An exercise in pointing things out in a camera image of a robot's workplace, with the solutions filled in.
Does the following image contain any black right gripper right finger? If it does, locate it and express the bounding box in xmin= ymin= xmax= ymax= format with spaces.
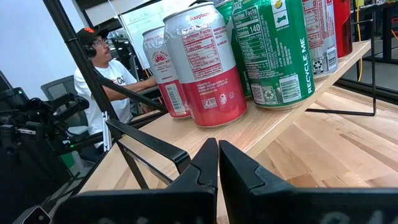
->
xmin=219 ymin=139 xmax=398 ymax=224

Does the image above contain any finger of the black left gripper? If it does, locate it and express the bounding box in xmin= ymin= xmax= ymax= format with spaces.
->
xmin=52 ymin=92 xmax=91 ymax=110
xmin=51 ymin=108 xmax=86 ymax=126

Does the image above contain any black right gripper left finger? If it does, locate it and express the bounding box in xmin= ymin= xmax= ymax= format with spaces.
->
xmin=53 ymin=138 xmax=220 ymax=224

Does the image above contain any silver Diet Coke can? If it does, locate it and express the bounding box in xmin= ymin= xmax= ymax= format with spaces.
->
xmin=162 ymin=1 xmax=248 ymax=129
xmin=142 ymin=26 xmax=192 ymax=120
xmin=302 ymin=0 xmax=339 ymax=81

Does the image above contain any red Coca-Cola can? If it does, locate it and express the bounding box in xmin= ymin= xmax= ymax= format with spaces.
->
xmin=331 ymin=0 xmax=354 ymax=60

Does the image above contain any grey office chair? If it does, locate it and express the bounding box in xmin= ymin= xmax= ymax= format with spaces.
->
xmin=40 ymin=74 xmax=91 ymax=128

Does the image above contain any silver aluminium profile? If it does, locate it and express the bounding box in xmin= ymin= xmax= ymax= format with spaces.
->
xmin=101 ymin=111 xmax=113 ymax=152

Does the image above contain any person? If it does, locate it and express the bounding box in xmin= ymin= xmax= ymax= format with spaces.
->
xmin=73 ymin=26 xmax=158 ymax=147

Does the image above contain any white board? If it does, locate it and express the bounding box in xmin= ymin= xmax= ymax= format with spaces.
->
xmin=119 ymin=0 xmax=201 ymax=70

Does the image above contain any black desk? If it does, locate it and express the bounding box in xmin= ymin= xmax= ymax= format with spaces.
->
xmin=351 ymin=1 xmax=398 ymax=65

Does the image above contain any black metal rig frame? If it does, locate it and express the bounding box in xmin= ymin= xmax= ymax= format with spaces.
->
xmin=42 ymin=0 xmax=398 ymax=200

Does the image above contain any yellow power cable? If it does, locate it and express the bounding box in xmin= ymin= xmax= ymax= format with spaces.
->
xmin=355 ymin=0 xmax=398 ymax=83

